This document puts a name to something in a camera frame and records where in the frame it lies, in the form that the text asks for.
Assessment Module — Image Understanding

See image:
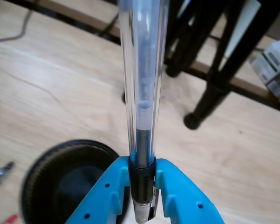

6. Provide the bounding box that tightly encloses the clear barrel pen black grip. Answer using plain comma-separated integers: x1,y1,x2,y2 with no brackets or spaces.
118,0,171,223

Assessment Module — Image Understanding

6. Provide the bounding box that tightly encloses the white green cardboard box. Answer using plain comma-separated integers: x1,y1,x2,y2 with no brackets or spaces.
250,39,280,106

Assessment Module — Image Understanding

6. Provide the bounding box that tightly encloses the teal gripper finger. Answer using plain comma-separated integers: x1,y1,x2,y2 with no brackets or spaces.
65,155,131,224
155,158,227,224

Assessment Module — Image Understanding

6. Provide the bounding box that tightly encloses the red pen white grip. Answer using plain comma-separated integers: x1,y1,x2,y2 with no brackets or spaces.
3,214,17,224

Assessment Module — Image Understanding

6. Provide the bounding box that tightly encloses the black mesh pen holder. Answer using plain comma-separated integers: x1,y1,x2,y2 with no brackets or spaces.
20,139,121,224

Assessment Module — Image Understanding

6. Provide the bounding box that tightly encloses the grey grip pen barcode label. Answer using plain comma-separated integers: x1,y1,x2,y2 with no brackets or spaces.
0,161,16,186

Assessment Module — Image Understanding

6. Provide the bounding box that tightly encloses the thin dark cable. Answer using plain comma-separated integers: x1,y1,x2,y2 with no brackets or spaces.
0,10,33,44

